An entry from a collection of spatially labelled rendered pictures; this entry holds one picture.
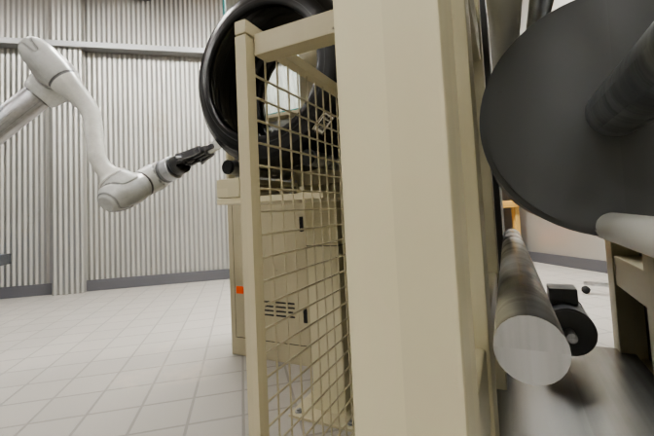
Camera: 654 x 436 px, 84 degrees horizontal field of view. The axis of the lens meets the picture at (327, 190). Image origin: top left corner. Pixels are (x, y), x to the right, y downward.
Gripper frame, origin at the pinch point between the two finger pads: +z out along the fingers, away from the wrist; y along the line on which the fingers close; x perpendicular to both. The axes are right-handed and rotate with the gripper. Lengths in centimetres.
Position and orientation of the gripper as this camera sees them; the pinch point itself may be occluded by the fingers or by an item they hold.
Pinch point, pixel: (215, 146)
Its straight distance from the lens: 134.3
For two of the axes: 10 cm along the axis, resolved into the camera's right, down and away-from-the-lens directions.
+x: 2.8, 9.5, -1.7
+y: 4.4, 0.3, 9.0
